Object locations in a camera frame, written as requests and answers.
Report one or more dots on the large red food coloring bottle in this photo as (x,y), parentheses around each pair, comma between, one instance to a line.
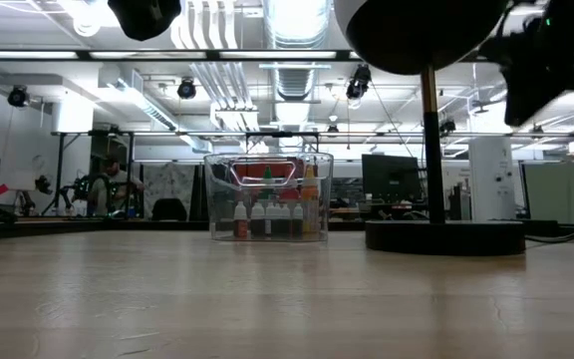
(292,195)

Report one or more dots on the small white-capped dropper bottle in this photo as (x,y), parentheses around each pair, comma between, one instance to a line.
(284,224)
(257,224)
(270,224)

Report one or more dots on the small red dropper bottle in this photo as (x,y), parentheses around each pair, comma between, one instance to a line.
(240,227)

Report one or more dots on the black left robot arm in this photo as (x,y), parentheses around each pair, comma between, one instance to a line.
(145,17)

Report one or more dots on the white cabinet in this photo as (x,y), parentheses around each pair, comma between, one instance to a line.
(491,179)

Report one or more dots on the grey partition panel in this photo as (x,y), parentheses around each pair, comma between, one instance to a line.
(566,192)

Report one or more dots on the black monitor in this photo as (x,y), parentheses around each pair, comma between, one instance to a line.
(390,177)

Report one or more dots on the white globe lamp black base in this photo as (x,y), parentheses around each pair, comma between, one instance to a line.
(441,239)

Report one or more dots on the clear plastic bin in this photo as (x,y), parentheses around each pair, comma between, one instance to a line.
(212,174)

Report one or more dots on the black office chair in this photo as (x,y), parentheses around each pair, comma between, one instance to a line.
(169,210)

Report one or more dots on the person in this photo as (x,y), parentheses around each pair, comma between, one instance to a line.
(112,187)

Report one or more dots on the black ceiling camera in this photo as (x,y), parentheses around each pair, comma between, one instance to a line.
(186,89)
(18,96)
(358,84)

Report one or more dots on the silver ventilation duct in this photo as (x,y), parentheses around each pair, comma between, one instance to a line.
(294,30)

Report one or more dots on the black metal table frame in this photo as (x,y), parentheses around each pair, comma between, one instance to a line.
(117,225)

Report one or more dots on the black robot rig frame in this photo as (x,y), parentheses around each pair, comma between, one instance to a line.
(60,174)

